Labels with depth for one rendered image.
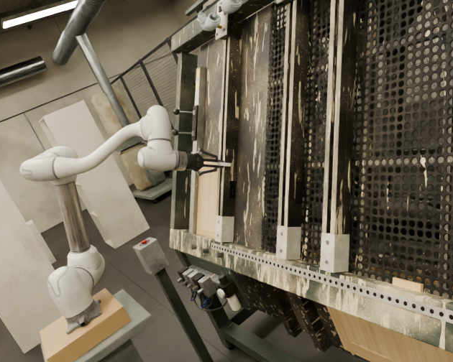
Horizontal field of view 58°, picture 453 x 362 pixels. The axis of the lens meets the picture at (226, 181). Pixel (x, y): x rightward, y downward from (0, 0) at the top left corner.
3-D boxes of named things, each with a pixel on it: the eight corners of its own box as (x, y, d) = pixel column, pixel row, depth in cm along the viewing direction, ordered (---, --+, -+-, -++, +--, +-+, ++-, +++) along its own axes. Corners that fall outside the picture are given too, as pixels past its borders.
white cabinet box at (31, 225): (19, 275, 664) (-4, 238, 646) (53, 256, 689) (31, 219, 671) (21, 281, 625) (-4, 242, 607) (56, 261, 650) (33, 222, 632)
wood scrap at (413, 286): (395, 284, 120) (392, 284, 120) (395, 277, 120) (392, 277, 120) (423, 291, 113) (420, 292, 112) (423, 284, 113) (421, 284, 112)
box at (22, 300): (19, 323, 466) (-68, 189, 423) (68, 292, 492) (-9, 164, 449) (24, 353, 388) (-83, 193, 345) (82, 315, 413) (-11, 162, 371)
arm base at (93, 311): (66, 339, 188) (60, 330, 187) (67, 319, 209) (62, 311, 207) (103, 317, 193) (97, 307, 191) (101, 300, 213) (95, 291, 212)
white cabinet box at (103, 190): (105, 242, 631) (38, 121, 581) (137, 223, 656) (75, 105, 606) (115, 248, 579) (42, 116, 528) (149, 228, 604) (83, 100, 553)
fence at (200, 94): (195, 233, 234) (188, 233, 232) (202, 70, 236) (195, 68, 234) (198, 233, 230) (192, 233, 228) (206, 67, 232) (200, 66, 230)
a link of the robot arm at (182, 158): (177, 149, 176) (190, 150, 179) (169, 150, 184) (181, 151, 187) (176, 170, 176) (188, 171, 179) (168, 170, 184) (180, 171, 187)
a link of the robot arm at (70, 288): (57, 322, 195) (34, 285, 190) (75, 301, 212) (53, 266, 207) (85, 312, 192) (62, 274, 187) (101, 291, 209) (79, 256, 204)
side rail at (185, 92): (185, 228, 259) (170, 228, 253) (193, 57, 261) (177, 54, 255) (190, 228, 254) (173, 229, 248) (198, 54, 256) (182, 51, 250)
